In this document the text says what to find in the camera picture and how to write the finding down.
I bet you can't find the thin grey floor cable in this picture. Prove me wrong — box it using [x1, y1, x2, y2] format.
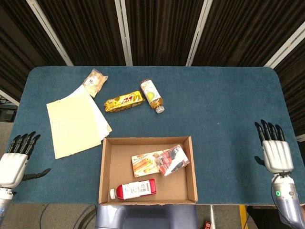
[39, 204, 50, 227]

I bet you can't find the black floor equipment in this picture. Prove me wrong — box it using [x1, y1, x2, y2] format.
[246, 205, 279, 229]

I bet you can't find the gold biscuit packet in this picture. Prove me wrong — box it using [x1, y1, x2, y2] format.
[103, 90, 145, 113]

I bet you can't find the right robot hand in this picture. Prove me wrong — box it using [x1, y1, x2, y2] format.
[254, 119, 294, 177]

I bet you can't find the white table leg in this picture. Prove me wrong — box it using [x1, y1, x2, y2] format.
[209, 205, 215, 229]

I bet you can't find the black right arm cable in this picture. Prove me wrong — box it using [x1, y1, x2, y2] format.
[271, 175, 294, 229]

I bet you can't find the yellow apple tea bottle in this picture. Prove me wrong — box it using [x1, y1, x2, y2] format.
[140, 80, 165, 114]

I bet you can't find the dark pleated partition panel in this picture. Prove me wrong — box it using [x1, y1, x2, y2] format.
[35, 0, 127, 66]
[0, 0, 67, 101]
[125, 0, 205, 66]
[274, 45, 305, 136]
[192, 0, 305, 67]

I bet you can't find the red juice bottle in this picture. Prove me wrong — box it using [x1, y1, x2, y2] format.
[109, 178, 157, 201]

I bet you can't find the clear snack bag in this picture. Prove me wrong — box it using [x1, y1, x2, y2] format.
[82, 68, 108, 98]

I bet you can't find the orange snack packet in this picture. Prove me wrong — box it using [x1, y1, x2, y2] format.
[131, 152, 162, 178]

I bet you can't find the clear box of red candies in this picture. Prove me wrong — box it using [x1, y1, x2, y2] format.
[156, 144, 191, 177]

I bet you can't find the thick grey floor cable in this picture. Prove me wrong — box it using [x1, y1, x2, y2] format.
[72, 204, 97, 229]

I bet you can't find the blue felt table cover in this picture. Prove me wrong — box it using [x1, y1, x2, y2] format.
[4, 66, 305, 206]

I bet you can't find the grey-blue robot torso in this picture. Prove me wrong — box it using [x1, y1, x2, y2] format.
[95, 204, 198, 229]

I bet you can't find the open brown cardboard box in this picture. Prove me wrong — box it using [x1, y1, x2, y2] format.
[98, 135, 198, 206]

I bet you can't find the black equipment case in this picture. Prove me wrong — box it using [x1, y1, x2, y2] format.
[0, 104, 18, 122]

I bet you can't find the white partition frame post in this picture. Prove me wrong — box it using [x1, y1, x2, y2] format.
[264, 28, 305, 69]
[185, 0, 213, 67]
[0, 89, 20, 107]
[114, 0, 133, 66]
[25, 0, 74, 66]

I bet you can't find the cream paper sheet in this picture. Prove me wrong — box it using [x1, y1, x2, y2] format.
[46, 92, 102, 160]

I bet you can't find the yellow floor tape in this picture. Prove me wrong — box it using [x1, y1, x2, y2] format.
[239, 205, 247, 225]

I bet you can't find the white paper sheet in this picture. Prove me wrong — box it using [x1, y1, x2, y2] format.
[71, 84, 112, 140]

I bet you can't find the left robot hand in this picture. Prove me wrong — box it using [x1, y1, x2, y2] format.
[0, 131, 52, 189]

